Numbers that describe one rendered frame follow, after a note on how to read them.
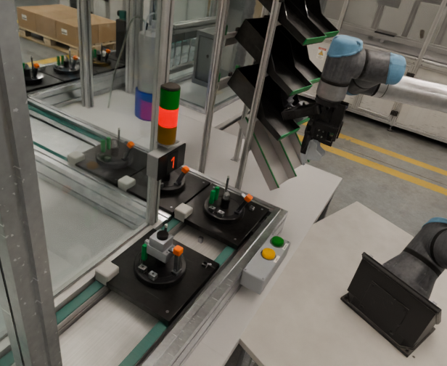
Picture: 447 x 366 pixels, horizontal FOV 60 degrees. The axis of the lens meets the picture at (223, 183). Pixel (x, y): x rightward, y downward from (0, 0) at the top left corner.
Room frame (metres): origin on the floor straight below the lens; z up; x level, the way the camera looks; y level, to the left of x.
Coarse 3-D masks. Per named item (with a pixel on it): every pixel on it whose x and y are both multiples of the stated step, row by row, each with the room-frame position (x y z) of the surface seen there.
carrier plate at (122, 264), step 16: (144, 240) 0.83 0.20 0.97; (176, 240) 0.86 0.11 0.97; (128, 256) 0.76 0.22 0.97; (192, 256) 0.80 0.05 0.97; (128, 272) 0.70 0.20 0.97; (192, 272) 0.74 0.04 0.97; (208, 272) 0.75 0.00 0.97; (112, 288) 0.65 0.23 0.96; (128, 288) 0.65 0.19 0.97; (144, 288) 0.66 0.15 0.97; (176, 288) 0.68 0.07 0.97; (192, 288) 0.69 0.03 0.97; (144, 304) 0.61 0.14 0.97; (160, 304) 0.62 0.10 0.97; (176, 304) 0.63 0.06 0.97; (160, 320) 0.59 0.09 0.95
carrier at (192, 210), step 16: (208, 192) 1.13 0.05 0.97; (224, 192) 1.04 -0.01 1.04; (176, 208) 0.98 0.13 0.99; (192, 208) 1.00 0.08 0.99; (208, 208) 1.00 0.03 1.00; (224, 208) 1.03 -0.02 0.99; (256, 208) 1.09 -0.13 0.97; (192, 224) 0.95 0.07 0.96; (208, 224) 0.96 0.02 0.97; (224, 224) 0.97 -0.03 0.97; (240, 224) 0.99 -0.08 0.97; (224, 240) 0.90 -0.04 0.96; (240, 240) 0.91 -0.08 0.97
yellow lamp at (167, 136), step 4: (160, 128) 0.90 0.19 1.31; (164, 128) 0.90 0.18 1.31; (168, 128) 0.90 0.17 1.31; (172, 128) 0.90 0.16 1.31; (176, 128) 0.92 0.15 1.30; (160, 132) 0.90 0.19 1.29; (164, 132) 0.90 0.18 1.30; (168, 132) 0.90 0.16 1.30; (172, 132) 0.90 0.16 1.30; (160, 136) 0.90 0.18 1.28; (164, 136) 0.90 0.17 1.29; (168, 136) 0.90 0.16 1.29; (172, 136) 0.90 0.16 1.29; (160, 140) 0.90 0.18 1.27; (164, 140) 0.90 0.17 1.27; (168, 140) 0.90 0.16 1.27; (172, 140) 0.90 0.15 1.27; (164, 144) 0.90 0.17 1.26; (168, 144) 0.90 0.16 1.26; (172, 144) 0.91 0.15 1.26
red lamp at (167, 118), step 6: (162, 108) 0.90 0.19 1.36; (162, 114) 0.90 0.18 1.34; (168, 114) 0.90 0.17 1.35; (174, 114) 0.90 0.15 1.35; (162, 120) 0.90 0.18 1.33; (168, 120) 0.90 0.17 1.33; (174, 120) 0.91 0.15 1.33; (162, 126) 0.90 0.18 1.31; (168, 126) 0.90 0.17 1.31; (174, 126) 0.91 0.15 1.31
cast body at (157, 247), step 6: (156, 234) 0.74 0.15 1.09; (162, 234) 0.73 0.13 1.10; (168, 234) 0.75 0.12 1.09; (150, 240) 0.72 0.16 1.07; (156, 240) 0.72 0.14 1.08; (162, 240) 0.72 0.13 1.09; (168, 240) 0.73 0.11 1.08; (150, 246) 0.73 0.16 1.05; (156, 246) 0.72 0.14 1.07; (162, 246) 0.71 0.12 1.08; (168, 246) 0.73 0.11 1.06; (174, 246) 0.74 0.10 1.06; (150, 252) 0.72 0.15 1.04; (156, 252) 0.72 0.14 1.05; (162, 252) 0.71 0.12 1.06; (168, 252) 0.72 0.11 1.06; (156, 258) 0.72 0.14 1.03; (162, 258) 0.71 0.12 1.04; (168, 258) 0.71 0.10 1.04
